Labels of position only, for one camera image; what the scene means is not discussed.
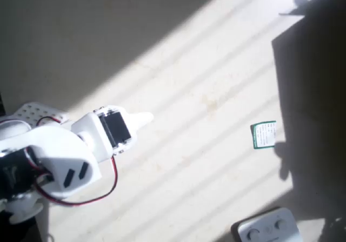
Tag green bordered paper label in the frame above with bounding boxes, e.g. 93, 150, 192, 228
250, 120, 277, 150

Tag red black gripper servo cable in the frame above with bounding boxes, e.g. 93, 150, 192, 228
34, 156, 119, 207

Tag red black shoulder cable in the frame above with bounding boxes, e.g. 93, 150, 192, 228
36, 112, 72, 127

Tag white perforated base plate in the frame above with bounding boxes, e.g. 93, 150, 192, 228
12, 101, 71, 131

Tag white device with round knobs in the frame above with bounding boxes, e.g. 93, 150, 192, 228
237, 207, 305, 242

